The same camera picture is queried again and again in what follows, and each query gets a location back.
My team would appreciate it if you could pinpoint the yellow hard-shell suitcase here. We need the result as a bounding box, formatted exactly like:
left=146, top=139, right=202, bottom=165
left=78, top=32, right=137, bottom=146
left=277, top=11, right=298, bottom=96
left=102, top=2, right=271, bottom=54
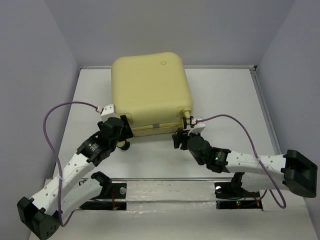
left=111, top=52, right=194, bottom=137

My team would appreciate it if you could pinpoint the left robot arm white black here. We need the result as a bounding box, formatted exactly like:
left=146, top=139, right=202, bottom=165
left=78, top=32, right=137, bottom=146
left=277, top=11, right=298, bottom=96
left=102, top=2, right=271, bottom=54
left=17, top=115, right=134, bottom=240

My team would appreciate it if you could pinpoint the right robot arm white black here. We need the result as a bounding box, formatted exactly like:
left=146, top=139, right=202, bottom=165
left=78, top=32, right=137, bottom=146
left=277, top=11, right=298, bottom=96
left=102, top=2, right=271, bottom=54
left=172, top=129, right=318, bottom=198

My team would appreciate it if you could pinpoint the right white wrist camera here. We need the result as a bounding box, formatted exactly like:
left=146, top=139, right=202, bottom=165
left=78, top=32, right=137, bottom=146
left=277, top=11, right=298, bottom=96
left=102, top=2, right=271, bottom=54
left=188, top=116, right=206, bottom=135

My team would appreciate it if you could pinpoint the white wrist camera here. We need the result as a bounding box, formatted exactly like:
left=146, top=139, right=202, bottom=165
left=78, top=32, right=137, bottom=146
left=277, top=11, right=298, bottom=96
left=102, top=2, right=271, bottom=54
left=188, top=116, right=206, bottom=135
left=100, top=104, right=118, bottom=122

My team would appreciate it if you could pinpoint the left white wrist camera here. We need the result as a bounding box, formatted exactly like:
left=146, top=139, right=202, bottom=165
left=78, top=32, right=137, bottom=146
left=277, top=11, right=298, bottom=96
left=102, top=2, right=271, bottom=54
left=100, top=104, right=118, bottom=122

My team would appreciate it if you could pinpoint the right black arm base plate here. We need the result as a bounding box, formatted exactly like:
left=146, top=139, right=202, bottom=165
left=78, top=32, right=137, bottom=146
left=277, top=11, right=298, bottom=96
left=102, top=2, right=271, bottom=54
left=214, top=182, right=263, bottom=210

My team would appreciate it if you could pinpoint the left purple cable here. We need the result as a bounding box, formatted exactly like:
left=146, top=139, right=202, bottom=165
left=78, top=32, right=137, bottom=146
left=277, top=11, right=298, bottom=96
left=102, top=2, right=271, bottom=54
left=42, top=100, right=103, bottom=228

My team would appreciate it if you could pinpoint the purple cable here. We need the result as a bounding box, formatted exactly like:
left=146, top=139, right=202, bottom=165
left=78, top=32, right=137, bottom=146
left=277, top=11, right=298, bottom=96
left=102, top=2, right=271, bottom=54
left=42, top=100, right=103, bottom=228
left=197, top=114, right=287, bottom=210

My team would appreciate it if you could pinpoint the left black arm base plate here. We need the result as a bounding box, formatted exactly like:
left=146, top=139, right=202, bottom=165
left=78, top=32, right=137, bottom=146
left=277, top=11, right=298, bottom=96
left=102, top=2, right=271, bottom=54
left=79, top=182, right=127, bottom=211

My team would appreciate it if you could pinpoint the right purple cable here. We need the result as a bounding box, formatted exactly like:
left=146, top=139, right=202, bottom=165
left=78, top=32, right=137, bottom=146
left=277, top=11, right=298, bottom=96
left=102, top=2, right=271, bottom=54
left=197, top=114, right=287, bottom=210

